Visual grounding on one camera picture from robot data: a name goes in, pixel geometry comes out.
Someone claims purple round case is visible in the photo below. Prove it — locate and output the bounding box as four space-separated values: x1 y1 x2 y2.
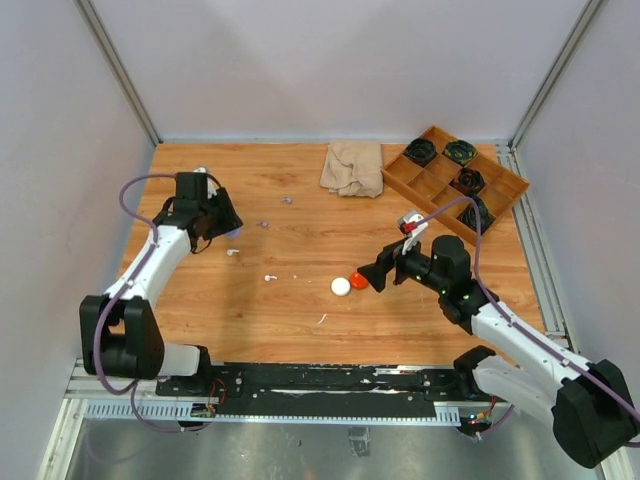
225 227 242 239

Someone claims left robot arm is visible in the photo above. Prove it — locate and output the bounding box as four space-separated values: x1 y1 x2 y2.
79 167 243 396

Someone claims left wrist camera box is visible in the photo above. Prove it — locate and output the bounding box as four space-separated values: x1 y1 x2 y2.
193 166 219 198

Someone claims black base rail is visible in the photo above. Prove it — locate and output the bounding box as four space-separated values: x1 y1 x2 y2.
155 363 491 422

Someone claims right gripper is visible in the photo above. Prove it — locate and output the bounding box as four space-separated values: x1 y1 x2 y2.
357 232 448 295

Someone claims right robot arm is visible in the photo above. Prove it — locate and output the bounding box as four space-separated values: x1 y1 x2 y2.
357 235 639 468

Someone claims wooden compartment tray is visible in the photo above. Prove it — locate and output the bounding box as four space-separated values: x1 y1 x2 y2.
382 126 530 239

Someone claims dark rolled sock top-left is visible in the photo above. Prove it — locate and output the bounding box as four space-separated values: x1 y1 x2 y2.
403 138 438 168

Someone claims dark rolled sock bottom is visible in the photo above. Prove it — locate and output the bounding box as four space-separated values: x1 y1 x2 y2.
457 196 495 234

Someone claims dark rolled sock middle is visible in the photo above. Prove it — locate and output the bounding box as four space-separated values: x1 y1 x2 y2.
449 167 486 197

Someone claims dark rolled sock top-right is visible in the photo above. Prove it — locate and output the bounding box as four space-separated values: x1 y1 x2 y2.
442 140 477 167

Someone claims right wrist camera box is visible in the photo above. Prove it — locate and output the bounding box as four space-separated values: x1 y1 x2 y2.
398 210 429 255

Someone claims orange round case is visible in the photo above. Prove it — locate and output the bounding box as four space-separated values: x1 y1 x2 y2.
349 271 369 290

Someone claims white earbud charging case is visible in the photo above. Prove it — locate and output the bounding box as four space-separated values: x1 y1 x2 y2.
330 277 351 297

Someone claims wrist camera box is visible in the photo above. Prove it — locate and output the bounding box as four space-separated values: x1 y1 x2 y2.
193 166 219 198
398 210 429 255

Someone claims beige folded cloth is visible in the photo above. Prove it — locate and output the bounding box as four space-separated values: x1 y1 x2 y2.
319 140 383 198

